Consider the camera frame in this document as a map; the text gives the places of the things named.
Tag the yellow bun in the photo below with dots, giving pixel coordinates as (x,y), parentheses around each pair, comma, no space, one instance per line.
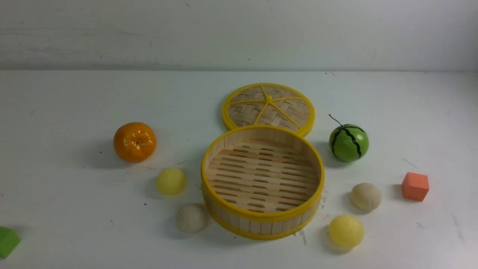
(346,231)
(171,181)

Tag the white bun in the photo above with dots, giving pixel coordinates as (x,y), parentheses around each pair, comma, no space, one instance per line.
(192,218)
(366,196)

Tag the woven bamboo steamer lid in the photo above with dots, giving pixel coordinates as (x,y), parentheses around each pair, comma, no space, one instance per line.
(268,104)

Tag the bamboo steamer tray yellow rim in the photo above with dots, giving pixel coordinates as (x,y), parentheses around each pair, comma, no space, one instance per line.
(262,182)

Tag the orange toy mandarin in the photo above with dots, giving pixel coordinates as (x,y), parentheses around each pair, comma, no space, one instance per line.
(134,142)

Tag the green toy watermelon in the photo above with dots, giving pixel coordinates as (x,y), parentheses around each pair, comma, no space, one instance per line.
(348,142)

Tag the orange foam cube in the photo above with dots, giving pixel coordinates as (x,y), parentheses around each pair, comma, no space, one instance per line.
(415,186)

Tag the green foam block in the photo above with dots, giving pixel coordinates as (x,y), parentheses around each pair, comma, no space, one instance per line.
(8,241)

